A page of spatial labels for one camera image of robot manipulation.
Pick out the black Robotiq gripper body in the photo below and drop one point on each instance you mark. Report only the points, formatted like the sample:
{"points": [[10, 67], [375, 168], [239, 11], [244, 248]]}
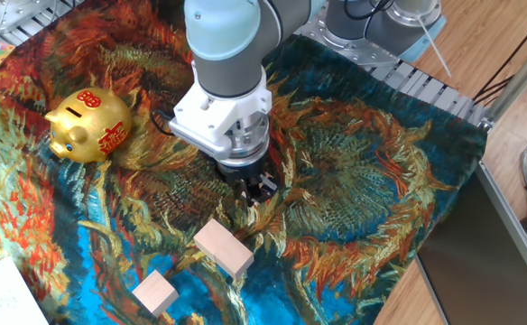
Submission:
{"points": [[243, 173]]}

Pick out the aluminium frame post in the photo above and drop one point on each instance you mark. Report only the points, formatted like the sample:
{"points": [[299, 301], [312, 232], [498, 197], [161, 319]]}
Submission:
{"points": [[516, 82]]}

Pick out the sunflower painting tablecloth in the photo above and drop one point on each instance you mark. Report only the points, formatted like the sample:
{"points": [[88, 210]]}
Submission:
{"points": [[335, 180]]}

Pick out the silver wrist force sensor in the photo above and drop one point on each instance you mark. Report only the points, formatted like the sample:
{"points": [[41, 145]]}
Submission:
{"points": [[247, 142]]}

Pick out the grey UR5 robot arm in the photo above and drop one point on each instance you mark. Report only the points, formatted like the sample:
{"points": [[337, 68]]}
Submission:
{"points": [[232, 67]]}

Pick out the dark flat panel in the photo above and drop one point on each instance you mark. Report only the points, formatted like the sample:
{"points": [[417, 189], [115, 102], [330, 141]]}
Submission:
{"points": [[480, 262]]}

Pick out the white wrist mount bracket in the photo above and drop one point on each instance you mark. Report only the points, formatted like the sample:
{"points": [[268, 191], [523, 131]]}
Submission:
{"points": [[220, 115]]}

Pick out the silver panel frame rail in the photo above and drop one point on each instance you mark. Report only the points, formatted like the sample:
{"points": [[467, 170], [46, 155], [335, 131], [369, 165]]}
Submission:
{"points": [[511, 221]]}

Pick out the white paper sheet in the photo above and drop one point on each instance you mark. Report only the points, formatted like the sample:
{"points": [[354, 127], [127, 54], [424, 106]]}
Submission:
{"points": [[2, 298]]}

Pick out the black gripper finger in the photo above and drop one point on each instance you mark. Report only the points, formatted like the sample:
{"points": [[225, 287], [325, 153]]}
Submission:
{"points": [[269, 186], [251, 190]]}

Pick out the yellow doll head toy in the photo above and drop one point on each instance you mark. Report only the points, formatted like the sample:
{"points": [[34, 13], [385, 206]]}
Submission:
{"points": [[87, 131]]}

